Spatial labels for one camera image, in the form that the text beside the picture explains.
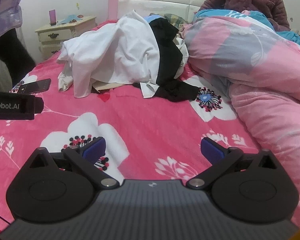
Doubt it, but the plaid cloth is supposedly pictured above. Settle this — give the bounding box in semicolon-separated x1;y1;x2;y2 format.
164;13;188;29

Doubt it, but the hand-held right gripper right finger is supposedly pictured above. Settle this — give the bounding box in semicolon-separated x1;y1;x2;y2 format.
186;137;278;189

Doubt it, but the blue cloth scrap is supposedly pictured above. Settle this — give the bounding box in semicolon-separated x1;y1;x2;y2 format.
57;14;78;24

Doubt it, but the cream nightstand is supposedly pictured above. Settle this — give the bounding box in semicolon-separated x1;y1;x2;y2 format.
35;16;97;60

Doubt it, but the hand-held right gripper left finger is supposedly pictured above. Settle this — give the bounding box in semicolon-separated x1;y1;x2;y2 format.
28;137;120;189

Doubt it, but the pink patterned quilt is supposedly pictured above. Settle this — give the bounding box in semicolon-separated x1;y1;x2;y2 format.
182;9;300;175

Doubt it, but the light blue garment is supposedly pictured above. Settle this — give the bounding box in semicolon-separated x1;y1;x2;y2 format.
142;15;166;23

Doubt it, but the white button shirt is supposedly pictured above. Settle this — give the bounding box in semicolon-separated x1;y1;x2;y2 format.
57;9;163;99

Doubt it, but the black smartphone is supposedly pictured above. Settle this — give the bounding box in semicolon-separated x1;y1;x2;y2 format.
17;78;51;95

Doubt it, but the black garment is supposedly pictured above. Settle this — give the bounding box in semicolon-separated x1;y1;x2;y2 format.
132;19;202;103

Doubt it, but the beige jacket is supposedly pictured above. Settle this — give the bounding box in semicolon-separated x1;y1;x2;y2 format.
58;70;123;92

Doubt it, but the pink white headboard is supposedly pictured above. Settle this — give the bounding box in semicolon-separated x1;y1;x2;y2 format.
109;0;215;23

